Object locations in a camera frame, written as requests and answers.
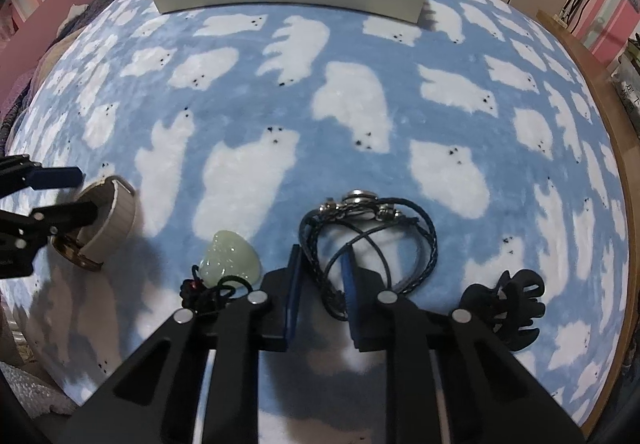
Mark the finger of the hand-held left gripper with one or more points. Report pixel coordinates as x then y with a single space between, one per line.
70 216
57 176

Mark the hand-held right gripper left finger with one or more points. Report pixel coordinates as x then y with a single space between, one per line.
292 294

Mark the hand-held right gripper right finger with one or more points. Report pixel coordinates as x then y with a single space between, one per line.
350 294

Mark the gold wristwatch with beige band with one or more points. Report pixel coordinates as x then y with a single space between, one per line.
112 219

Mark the black hair claw clip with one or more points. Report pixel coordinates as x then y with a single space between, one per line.
500 309

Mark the white cloth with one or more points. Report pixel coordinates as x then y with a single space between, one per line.
75 16

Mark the blue polar bear blanket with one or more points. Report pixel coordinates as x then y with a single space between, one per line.
350 123

